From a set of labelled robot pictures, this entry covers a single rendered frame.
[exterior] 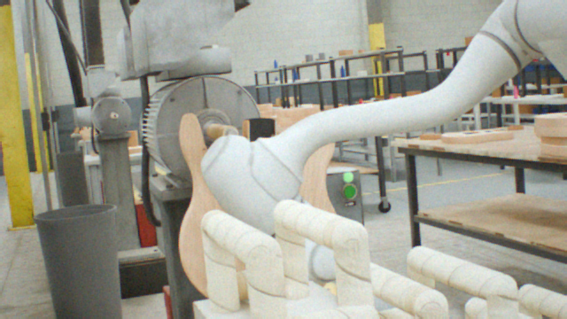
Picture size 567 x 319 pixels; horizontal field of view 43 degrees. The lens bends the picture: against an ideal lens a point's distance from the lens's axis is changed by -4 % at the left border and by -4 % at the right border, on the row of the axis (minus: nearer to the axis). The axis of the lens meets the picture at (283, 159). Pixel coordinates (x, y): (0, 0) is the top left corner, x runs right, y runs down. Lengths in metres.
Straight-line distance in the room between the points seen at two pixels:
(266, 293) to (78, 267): 3.74
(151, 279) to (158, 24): 3.89
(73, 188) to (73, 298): 5.89
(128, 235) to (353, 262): 4.64
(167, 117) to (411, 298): 1.06
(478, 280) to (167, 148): 1.05
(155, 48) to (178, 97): 0.31
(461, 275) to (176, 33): 0.80
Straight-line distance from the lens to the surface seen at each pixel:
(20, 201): 8.91
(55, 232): 4.33
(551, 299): 0.95
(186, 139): 1.53
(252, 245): 0.63
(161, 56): 1.40
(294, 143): 1.19
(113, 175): 5.20
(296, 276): 0.82
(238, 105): 1.71
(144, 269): 5.17
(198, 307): 0.84
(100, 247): 4.36
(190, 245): 1.54
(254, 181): 1.16
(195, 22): 1.41
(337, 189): 1.77
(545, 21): 1.19
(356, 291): 0.66
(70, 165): 10.17
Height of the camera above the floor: 1.34
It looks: 6 degrees down
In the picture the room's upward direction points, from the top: 6 degrees counter-clockwise
